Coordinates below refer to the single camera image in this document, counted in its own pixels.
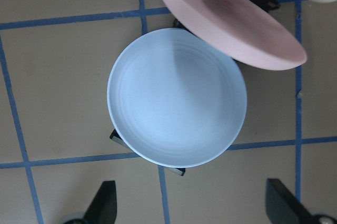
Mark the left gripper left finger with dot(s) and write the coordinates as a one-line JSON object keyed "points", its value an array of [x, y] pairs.
{"points": [[102, 208]]}

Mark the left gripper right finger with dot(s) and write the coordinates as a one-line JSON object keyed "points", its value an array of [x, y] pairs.
{"points": [[282, 206]]}

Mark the blue plate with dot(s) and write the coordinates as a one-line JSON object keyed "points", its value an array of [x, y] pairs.
{"points": [[175, 100]]}

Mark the pink plate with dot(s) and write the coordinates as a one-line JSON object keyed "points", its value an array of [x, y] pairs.
{"points": [[241, 30]]}

